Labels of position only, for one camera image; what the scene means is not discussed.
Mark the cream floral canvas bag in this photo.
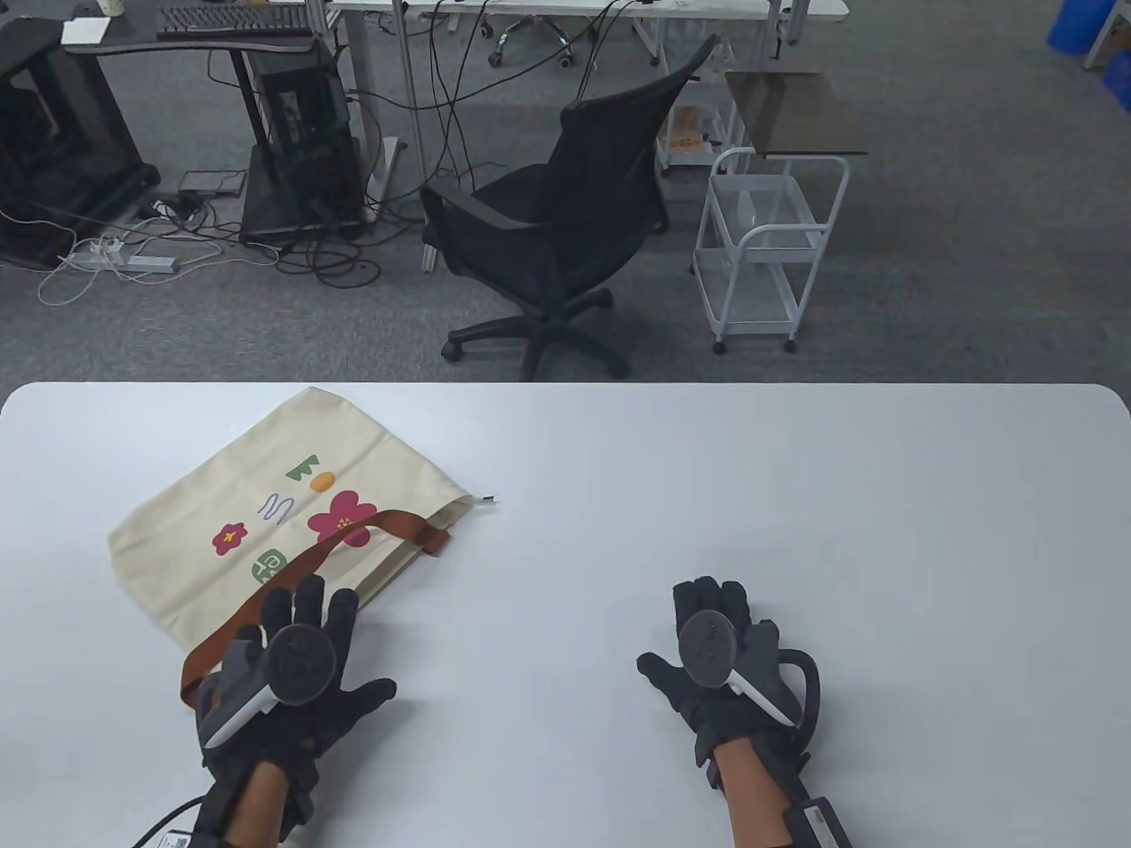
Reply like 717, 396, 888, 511
108, 386, 500, 711

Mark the chrome chair base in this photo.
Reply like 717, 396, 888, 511
484, 12, 577, 73

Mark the black standing desk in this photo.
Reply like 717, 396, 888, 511
60, 0, 321, 245

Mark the person's left forearm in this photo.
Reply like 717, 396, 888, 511
223, 761, 294, 848

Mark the blue bin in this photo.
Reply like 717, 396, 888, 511
1047, 0, 1131, 56

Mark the small grey floor box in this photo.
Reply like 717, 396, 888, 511
178, 170, 247, 198

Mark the small white trolley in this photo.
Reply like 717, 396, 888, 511
655, 49, 740, 175

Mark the person's right forearm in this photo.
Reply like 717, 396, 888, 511
712, 738, 796, 848

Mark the white long desk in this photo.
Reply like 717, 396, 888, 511
325, 0, 851, 275

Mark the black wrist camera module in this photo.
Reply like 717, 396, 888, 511
133, 793, 232, 848
782, 795, 854, 848

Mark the person's left hand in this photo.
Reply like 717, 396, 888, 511
196, 574, 399, 800

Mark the black keyboard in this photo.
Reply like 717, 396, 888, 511
156, 4, 315, 42

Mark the black computer tower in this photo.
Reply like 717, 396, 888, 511
250, 42, 369, 241

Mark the grey power strip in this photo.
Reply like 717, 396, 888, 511
67, 247, 181, 274

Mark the white cable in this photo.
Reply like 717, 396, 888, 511
0, 199, 282, 307

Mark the round black tracker white handle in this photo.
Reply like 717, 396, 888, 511
676, 609, 800, 728
201, 623, 339, 750

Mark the white wire utility cart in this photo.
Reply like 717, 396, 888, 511
692, 148, 851, 356

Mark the person's right hand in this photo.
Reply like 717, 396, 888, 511
636, 576, 814, 771

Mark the tangle of black cables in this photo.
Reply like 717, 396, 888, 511
208, 0, 637, 289

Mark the black office chair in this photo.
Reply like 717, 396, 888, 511
419, 35, 721, 383

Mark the black glove cable loop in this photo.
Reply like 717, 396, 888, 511
776, 648, 824, 736

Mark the brown side table top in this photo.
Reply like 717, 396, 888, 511
725, 71, 869, 161

